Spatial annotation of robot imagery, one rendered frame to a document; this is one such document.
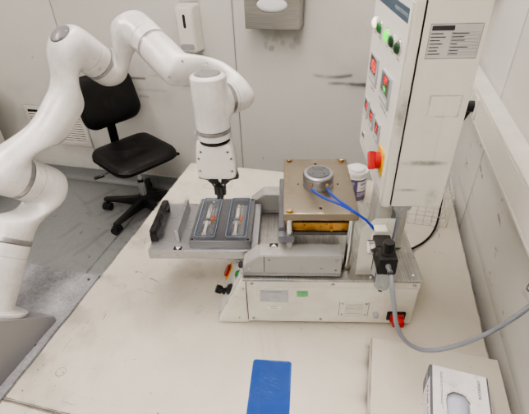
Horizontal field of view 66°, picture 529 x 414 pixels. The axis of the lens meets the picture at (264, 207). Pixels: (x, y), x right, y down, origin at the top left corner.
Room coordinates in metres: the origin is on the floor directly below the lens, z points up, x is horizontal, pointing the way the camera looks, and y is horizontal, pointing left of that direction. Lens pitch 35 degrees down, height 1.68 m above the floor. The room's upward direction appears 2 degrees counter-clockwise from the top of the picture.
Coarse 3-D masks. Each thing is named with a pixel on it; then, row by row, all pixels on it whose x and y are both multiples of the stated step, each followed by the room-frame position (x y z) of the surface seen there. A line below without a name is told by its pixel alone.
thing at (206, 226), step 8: (208, 200) 1.00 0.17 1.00; (216, 200) 1.00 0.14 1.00; (208, 208) 0.96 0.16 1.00; (216, 208) 0.96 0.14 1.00; (200, 216) 0.92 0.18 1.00; (208, 216) 0.92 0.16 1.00; (216, 216) 0.92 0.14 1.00; (200, 224) 0.89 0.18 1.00; (208, 224) 0.88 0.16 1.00; (216, 224) 0.88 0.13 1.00; (200, 232) 0.85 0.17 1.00; (208, 232) 0.85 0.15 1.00
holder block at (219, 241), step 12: (228, 204) 0.99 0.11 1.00; (252, 204) 0.99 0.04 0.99; (228, 216) 0.93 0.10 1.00; (252, 216) 0.93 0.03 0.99; (192, 228) 0.88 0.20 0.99; (252, 228) 0.89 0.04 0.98; (192, 240) 0.83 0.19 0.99; (204, 240) 0.83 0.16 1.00; (216, 240) 0.83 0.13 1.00; (228, 240) 0.83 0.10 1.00; (240, 240) 0.82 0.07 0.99
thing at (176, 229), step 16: (176, 208) 1.02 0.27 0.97; (192, 208) 1.01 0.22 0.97; (256, 208) 1.00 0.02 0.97; (176, 224) 0.93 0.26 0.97; (192, 224) 0.93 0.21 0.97; (256, 224) 0.92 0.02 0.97; (160, 240) 0.87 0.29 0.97; (176, 240) 0.86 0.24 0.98; (256, 240) 0.85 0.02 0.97; (160, 256) 0.82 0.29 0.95; (176, 256) 0.82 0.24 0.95; (192, 256) 0.82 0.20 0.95; (208, 256) 0.82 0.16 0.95; (224, 256) 0.81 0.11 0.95; (240, 256) 0.81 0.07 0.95
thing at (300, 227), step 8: (296, 224) 0.81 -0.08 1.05; (304, 224) 0.81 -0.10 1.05; (312, 224) 0.80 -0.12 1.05; (320, 224) 0.80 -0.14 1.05; (328, 224) 0.80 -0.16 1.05; (336, 224) 0.80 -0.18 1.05; (344, 224) 0.80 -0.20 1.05; (296, 232) 0.81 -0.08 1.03; (304, 232) 0.81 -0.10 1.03; (312, 232) 0.80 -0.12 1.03; (320, 232) 0.80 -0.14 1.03; (328, 232) 0.80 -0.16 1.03; (336, 232) 0.80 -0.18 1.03; (344, 232) 0.80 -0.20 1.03
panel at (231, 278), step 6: (234, 270) 0.86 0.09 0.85; (240, 270) 0.80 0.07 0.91; (228, 276) 0.89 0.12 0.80; (234, 276) 0.83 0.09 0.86; (240, 276) 0.77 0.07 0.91; (228, 282) 0.86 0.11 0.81; (234, 282) 0.80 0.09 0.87; (234, 288) 0.77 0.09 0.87; (228, 294) 0.79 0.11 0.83; (222, 300) 0.82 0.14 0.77; (222, 306) 0.79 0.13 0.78
